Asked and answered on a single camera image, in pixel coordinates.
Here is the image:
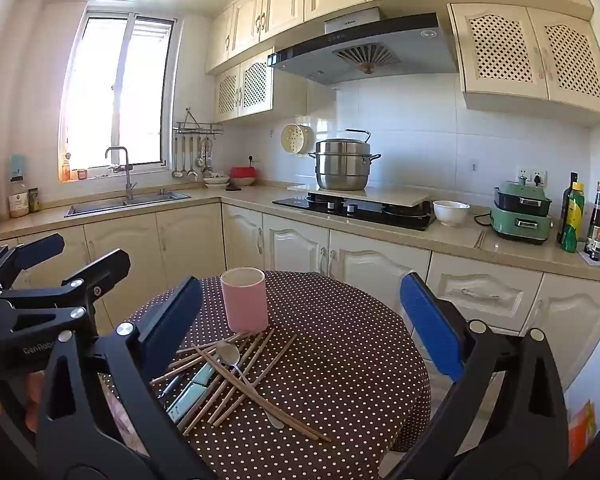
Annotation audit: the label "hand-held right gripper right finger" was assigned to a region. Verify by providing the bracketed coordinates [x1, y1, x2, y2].
[387, 272, 571, 480]

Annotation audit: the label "steel kitchen faucet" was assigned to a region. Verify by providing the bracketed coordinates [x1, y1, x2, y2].
[105, 146, 138, 201]

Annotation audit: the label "clear jar with white label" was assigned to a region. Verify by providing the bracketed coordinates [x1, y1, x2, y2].
[8, 175, 30, 219]

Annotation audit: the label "black gas cooktop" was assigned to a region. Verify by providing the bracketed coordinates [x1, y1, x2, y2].
[271, 191, 437, 232]

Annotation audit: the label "person's left hand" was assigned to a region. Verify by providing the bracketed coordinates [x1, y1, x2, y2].
[22, 374, 45, 433]

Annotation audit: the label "orange printed bag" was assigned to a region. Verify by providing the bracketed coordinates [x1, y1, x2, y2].
[566, 400, 598, 466]

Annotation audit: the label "metal wall utensil rack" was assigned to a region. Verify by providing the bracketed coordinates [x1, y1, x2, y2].
[172, 108, 226, 136]

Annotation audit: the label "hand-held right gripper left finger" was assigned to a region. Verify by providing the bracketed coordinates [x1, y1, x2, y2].
[36, 276, 216, 480]

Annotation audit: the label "white framed window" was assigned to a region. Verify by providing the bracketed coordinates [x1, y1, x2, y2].
[60, 4, 181, 183]

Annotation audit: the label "white double wall outlet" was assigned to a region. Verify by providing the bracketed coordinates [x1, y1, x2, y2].
[516, 165, 549, 186]

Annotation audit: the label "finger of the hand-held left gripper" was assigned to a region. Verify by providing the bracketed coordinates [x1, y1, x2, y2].
[0, 232, 66, 306]
[0, 249, 132, 341]

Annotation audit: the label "metal spoon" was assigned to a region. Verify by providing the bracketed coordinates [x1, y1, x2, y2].
[215, 341, 286, 429]

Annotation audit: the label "stainless steel steamer pot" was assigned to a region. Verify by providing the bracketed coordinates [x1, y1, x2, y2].
[308, 129, 382, 192]

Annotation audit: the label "small lattice door cabinet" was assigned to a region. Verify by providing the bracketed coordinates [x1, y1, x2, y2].
[214, 49, 276, 123]

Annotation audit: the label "cream colander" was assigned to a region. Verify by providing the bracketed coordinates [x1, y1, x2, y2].
[281, 123, 315, 156]

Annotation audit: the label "dark soy sauce bottle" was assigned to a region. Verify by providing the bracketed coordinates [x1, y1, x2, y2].
[584, 181, 600, 256]

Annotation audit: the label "pink cup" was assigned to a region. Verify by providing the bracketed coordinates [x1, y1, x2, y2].
[220, 268, 269, 334]

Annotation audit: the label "bunch of wooden chopsticks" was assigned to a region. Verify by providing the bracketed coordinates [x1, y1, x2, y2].
[150, 327, 332, 443]

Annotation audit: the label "grey range hood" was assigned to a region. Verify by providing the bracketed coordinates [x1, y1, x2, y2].
[267, 6, 458, 86]

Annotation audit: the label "stainless steel sink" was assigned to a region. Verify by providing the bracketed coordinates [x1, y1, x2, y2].
[64, 190, 192, 218]

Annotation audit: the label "wide lattice door cabinet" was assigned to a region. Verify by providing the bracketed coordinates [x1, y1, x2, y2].
[447, 2, 600, 128]

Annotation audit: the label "dark glass bottle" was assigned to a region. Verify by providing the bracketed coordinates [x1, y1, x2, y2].
[557, 172, 579, 246]

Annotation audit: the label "green multicooker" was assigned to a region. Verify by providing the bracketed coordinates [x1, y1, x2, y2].
[489, 180, 553, 246]

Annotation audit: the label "white bowl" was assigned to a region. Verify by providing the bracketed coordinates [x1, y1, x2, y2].
[433, 200, 471, 227]

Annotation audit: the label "cream base cabinets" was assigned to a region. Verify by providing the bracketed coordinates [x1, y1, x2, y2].
[0, 185, 600, 411]

